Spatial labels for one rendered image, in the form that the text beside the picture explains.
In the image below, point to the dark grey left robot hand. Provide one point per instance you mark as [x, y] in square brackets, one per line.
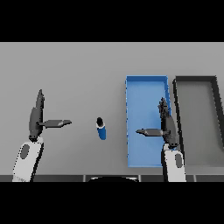
[35, 119]

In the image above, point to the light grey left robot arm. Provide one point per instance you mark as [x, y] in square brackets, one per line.
[26, 161]

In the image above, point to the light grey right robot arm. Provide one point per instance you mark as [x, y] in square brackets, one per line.
[174, 163]

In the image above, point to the dark grey bin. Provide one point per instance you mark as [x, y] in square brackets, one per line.
[201, 122]

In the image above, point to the blue bin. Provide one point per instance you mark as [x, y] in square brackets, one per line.
[145, 122]

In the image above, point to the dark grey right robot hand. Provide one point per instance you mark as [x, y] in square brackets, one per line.
[169, 128]

